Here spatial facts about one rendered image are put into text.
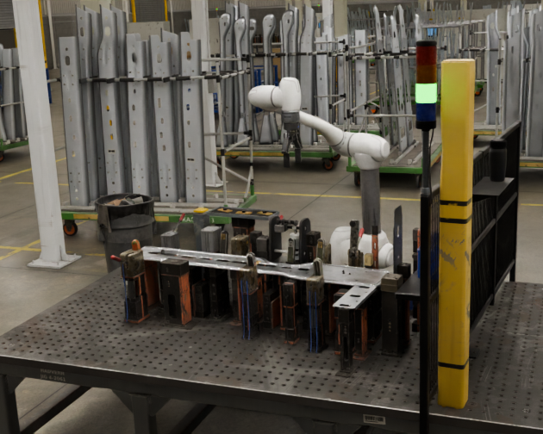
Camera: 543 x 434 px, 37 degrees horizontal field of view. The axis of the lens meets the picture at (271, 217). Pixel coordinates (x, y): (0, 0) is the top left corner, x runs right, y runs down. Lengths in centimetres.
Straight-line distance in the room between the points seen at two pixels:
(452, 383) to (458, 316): 27
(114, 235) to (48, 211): 104
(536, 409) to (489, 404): 17
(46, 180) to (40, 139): 37
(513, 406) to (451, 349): 33
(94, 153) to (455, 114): 625
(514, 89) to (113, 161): 501
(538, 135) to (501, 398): 744
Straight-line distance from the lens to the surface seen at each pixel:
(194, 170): 827
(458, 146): 291
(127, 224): 666
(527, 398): 335
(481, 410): 322
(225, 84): 1176
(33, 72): 742
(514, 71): 1054
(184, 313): 399
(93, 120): 872
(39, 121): 746
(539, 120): 1053
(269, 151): 1144
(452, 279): 303
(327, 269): 381
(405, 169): 998
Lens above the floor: 219
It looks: 14 degrees down
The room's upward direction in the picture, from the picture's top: 2 degrees counter-clockwise
